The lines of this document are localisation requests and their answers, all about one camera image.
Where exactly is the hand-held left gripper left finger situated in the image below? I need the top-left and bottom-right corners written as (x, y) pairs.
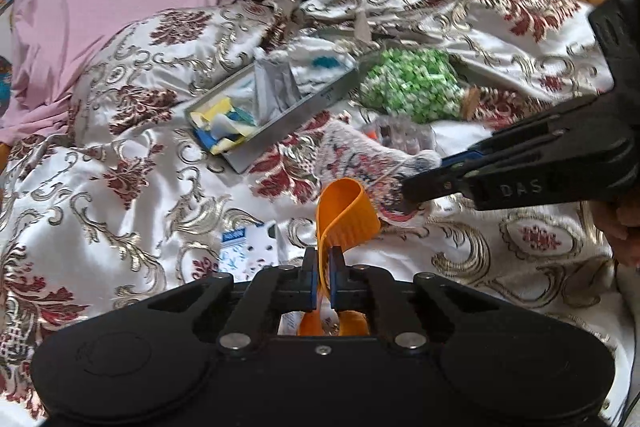
top-left (144, 247), bottom-right (322, 353)

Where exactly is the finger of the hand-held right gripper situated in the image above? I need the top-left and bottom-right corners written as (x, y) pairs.
top-left (439, 93), bottom-right (617, 171)
top-left (399, 167), bottom-right (482, 214)

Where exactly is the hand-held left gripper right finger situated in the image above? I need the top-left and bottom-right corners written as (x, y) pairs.
top-left (327, 245), bottom-right (507, 353)

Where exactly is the white floral fuzzy cloth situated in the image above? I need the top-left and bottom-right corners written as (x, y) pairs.
top-left (317, 119), bottom-right (444, 229)

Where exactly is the metal tray with cartoon print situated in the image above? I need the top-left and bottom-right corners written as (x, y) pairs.
top-left (183, 32), bottom-right (402, 174)

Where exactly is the tissue packet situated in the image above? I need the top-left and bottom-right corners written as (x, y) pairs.
top-left (287, 41), bottom-right (359, 88)

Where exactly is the yellow striped sock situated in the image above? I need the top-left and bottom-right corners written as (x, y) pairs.
top-left (192, 94), bottom-right (262, 156)

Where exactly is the grey cloth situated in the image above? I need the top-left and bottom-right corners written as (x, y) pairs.
top-left (252, 56), bottom-right (302, 126)

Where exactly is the person's right hand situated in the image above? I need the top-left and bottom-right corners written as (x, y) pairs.
top-left (593, 199), bottom-right (640, 269)

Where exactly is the pack of clear vials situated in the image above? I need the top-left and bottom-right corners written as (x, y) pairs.
top-left (367, 115), bottom-right (437, 154)

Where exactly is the blue and white milk carton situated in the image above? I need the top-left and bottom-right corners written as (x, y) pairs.
top-left (218, 221), bottom-right (279, 284)

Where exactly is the glass jar of green candies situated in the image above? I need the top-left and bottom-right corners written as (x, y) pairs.
top-left (358, 47), bottom-right (484, 124)

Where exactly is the floral satin blanket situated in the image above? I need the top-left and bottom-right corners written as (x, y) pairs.
top-left (0, 0), bottom-right (640, 427)

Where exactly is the floral satin pillow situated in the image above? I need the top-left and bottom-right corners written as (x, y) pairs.
top-left (70, 2), bottom-right (302, 108)

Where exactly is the kite-shaped colourful wall poster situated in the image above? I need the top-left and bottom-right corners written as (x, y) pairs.
top-left (0, 56), bottom-right (14, 118)

